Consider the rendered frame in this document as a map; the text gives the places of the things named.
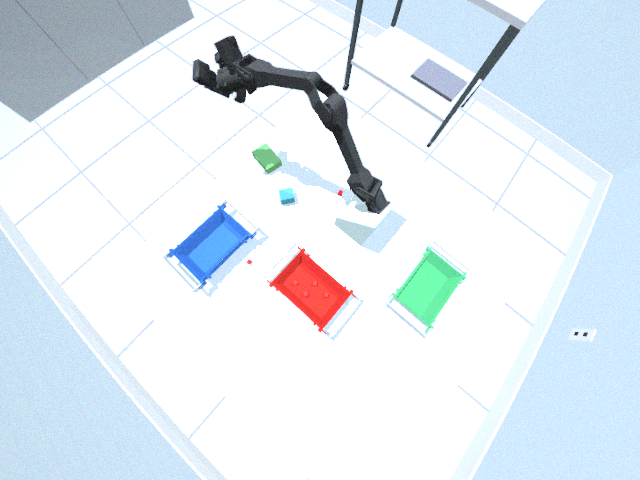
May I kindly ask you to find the light green rectangular block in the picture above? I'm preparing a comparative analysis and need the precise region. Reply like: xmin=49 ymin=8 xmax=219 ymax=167
xmin=252 ymin=143 xmax=282 ymax=174

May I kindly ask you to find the small light blue block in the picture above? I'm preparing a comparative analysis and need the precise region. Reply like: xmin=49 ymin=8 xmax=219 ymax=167
xmin=278 ymin=187 xmax=295 ymax=205

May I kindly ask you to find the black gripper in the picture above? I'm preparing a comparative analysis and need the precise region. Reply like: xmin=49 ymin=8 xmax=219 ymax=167
xmin=192 ymin=59 xmax=246 ymax=104

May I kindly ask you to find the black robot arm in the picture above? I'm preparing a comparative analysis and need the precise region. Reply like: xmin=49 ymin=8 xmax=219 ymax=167
xmin=214 ymin=36 xmax=391 ymax=214

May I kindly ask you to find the red translucent plastic tray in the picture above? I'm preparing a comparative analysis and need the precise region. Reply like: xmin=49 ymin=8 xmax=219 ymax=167
xmin=267 ymin=247 xmax=356 ymax=334

